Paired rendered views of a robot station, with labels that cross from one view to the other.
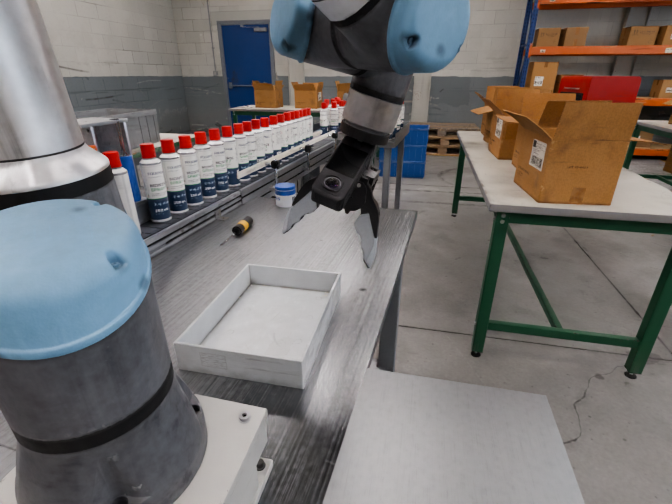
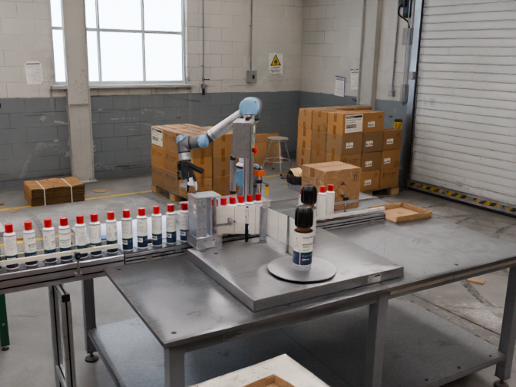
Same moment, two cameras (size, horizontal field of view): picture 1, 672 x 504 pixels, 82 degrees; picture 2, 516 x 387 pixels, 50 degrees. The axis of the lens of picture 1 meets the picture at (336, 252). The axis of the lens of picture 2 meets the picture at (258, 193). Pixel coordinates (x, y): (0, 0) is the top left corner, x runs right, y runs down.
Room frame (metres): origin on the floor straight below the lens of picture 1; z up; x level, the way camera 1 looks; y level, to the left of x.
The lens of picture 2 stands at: (2.72, 2.61, 1.82)
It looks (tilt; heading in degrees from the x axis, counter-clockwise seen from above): 14 degrees down; 223
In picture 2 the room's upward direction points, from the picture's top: 1 degrees clockwise
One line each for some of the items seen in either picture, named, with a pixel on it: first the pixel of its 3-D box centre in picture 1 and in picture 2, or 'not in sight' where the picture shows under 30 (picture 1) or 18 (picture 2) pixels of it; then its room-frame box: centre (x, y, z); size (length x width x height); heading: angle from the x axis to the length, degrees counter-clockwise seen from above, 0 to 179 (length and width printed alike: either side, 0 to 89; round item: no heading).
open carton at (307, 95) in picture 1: (308, 94); not in sight; (6.14, 0.41, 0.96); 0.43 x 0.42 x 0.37; 75
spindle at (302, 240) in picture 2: not in sight; (302, 236); (0.86, 1.14, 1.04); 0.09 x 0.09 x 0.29
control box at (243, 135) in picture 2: not in sight; (243, 137); (0.60, 0.50, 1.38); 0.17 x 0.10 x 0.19; 38
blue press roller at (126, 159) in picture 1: (131, 185); not in sight; (0.97, 0.53, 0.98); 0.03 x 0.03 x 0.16
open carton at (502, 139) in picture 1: (519, 123); not in sight; (2.46, -1.12, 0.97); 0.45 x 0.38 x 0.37; 80
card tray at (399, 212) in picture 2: not in sight; (399, 212); (-0.43, 0.90, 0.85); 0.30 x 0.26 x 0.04; 163
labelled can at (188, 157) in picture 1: (189, 171); (157, 226); (1.13, 0.43, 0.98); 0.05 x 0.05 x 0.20
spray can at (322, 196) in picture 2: not in sight; (322, 203); (0.17, 0.72, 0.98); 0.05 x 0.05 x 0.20
